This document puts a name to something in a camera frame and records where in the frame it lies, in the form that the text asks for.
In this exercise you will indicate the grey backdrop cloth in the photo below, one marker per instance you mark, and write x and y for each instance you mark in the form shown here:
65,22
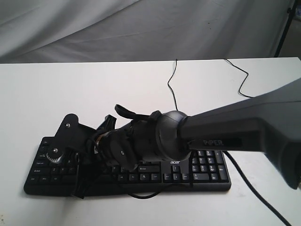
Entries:
71,31

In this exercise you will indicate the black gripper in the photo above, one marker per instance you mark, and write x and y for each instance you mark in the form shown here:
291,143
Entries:
129,145

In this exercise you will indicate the black acer keyboard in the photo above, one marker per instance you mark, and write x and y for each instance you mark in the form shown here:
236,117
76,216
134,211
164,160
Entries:
207,171

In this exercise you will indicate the black tripod stand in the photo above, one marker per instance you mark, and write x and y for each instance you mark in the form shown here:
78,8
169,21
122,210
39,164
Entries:
290,15

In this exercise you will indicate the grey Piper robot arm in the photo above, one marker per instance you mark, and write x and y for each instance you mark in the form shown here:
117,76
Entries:
269,123

